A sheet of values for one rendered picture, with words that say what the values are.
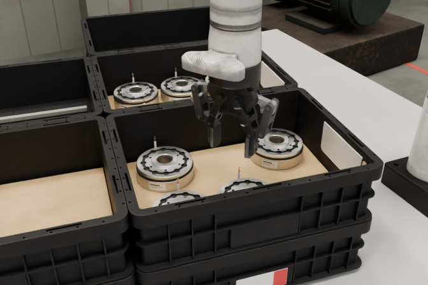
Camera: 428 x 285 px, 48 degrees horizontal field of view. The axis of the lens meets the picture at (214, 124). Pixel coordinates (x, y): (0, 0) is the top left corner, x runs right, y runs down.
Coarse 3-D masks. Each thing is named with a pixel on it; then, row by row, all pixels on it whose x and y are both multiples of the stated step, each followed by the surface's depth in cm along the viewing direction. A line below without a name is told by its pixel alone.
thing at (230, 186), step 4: (232, 180) 83; (236, 180) 83; (240, 180) 83; (244, 180) 83; (248, 180) 83; (252, 180) 83; (256, 180) 83; (260, 180) 83; (224, 184) 82; (228, 184) 82; (232, 184) 82; (236, 184) 82; (240, 184) 82; (244, 184) 82; (248, 184) 82; (252, 184) 82; (256, 184) 82; (260, 184) 82; (220, 188) 81; (224, 188) 81; (228, 188) 82; (232, 188) 81; (220, 192) 80; (224, 192) 80
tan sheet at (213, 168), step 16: (240, 144) 99; (208, 160) 94; (224, 160) 94; (240, 160) 94; (304, 160) 94; (208, 176) 89; (224, 176) 89; (240, 176) 89; (256, 176) 89; (272, 176) 89; (288, 176) 89; (304, 176) 89; (144, 192) 85; (160, 192) 85; (208, 192) 85; (144, 208) 81
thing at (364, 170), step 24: (264, 96) 96; (312, 96) 95; (336, 120) 87; (120, 144) 80; (360, 144) 80; (120, 168) 74; (360, 168) 74; (240, 192) 69; (264, 192) 70; (288, 192) 71; (312, 192) 72; (144, 216) 65; (168, 216) 66; (192, 216) 68
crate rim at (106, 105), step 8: (152, 48) 117; (160, 48) 117; (168, 48) 117; (176, 48) 118; (184, 48) 119; (96, 56) 113; (104, 56) 113; (112, 56) 114; (120, 56) 115; (264, 56) 113; (96, 64) 109; (272, 64) 109; (96, 72) 105; (280, 72) 105; (96, 80) 102; (288, 80) 102; (104, 88) 98; (264, 88) 98; (272, 88) 98; (280, 88) 98; (104, 96) 98; (208, 96) 95; (104, 104) 92; (152, 104) 92; (160, 104) 92; (168, 104) 92; (104, 112) 90; (112, 112) 90
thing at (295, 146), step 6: (270, 132) 97; (276, 132) 97; (282, 132) 97; (288, 132) 97; (294, 138) 95; (300, 138) 95; (258, 144) 93; (264, 144) 93; (294, 144) 93; (300, 144) 93; (258, 150) 91; (264, 150) 91; (270, 150) 91; (276, 150) 91; (282, 150) 91; (288, 150) 92; (294, 150) 91; (300, 150) 92; (270, 156) 90; (276, 156) 90; (282, 156) 90; (288, 156) 90
